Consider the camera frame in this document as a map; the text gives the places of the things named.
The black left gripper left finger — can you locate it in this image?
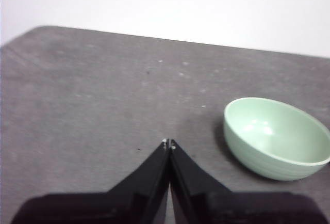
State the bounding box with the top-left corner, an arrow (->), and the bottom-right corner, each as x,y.
10,138 -> 170,224

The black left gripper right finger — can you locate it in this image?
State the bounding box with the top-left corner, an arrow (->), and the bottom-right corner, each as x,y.
169,138 -> 326,224

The pale green bowl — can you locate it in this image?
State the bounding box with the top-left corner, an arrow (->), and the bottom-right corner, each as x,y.
223,97 -> 330,181

